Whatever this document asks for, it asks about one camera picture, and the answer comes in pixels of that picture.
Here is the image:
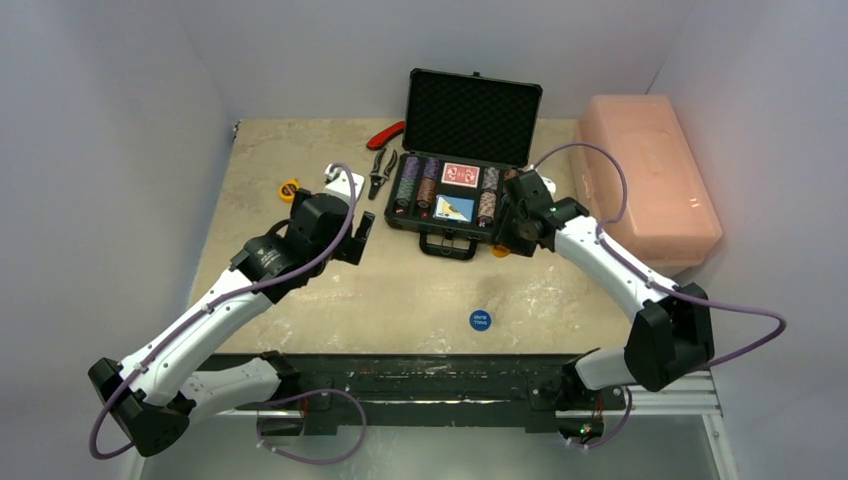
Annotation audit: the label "black poker set case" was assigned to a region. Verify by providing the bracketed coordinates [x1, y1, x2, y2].
[384, 68, 543, 261]

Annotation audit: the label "blue small blind button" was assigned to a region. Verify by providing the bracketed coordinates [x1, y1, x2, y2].
[469, 310, 493, 332]

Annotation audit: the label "orange big blind button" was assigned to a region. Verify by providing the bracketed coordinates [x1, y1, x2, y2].
[490, 245, 511, 258]

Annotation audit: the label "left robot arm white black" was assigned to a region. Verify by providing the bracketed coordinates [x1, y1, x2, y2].
[88, 190, 375, 460]

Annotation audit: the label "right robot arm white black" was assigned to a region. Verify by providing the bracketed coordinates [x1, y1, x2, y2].
[496, 171, 715, 407]

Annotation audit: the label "black pliers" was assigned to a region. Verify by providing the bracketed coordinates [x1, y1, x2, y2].
[368, 148, 399, 200]

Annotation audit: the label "yellow tape measure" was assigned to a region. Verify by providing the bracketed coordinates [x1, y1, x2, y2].
[278, 179, 300, 203]

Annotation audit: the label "tan chip stack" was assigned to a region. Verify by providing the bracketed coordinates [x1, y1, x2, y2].
[477, 167, 499, 224]

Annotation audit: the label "orange purple chip stack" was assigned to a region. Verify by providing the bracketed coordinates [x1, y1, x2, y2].
[416, 157, 440, 210]

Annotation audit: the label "green purple chip stack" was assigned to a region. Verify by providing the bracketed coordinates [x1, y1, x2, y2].
[395, 156, 420, 208]

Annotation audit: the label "blue card deck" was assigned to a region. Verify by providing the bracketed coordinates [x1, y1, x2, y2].
[432, 195, 475, 223]

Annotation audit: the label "red card deck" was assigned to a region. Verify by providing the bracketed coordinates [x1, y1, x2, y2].
[441, 162, 480, 189]

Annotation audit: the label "pink plastic storage box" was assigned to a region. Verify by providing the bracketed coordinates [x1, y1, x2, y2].
[569, 95, 723, 276]

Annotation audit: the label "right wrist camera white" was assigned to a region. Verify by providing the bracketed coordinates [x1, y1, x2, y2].
[539, 175, 557, 196]

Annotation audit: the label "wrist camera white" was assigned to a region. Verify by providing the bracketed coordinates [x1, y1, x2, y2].
[321, 165, 365, 203]
[539, 175, 557, 196]

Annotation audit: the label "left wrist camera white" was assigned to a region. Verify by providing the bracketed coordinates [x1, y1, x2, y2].
[321, 165, 365, 203]

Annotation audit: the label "red handled knife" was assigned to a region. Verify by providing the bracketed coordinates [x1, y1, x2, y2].
[366, 121, 406, 151]

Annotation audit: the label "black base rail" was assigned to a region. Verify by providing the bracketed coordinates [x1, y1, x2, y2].
[260, 352, 624, 436]

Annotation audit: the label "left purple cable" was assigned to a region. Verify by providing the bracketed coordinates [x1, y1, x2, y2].
[88, 162, 367, 466]

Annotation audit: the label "aluminium frame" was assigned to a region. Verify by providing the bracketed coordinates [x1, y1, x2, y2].
[127, 373, 738, 479]

